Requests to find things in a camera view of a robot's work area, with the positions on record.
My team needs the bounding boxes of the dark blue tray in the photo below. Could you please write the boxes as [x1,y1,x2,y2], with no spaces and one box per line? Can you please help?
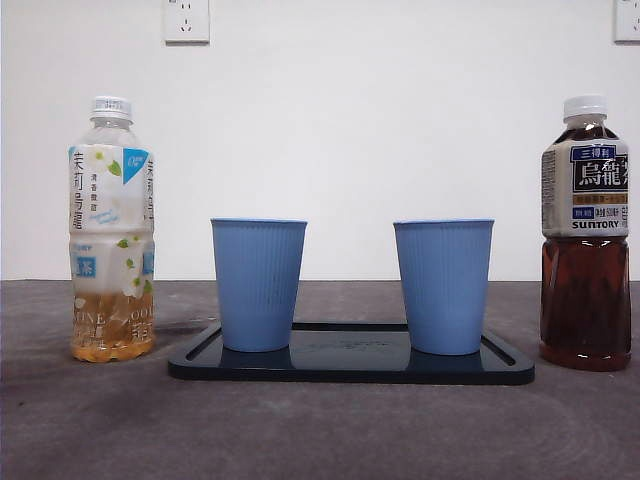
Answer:
[167,321,536,386]

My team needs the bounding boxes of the jasmine tea bottle white label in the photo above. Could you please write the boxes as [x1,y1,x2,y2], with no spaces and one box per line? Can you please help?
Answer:
[68,94,157,364]

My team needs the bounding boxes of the white wall socket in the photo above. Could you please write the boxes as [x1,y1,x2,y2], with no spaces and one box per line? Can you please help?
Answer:
[613,0,640,43]
[164,0,211,45]

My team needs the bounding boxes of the dark oolong tea bottle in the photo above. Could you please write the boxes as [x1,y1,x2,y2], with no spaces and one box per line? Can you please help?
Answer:
[538,94,632,372]

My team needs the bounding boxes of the blue ribbed cup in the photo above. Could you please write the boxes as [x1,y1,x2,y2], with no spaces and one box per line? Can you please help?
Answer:
[209,217,308,353]
[392,218,496,356]

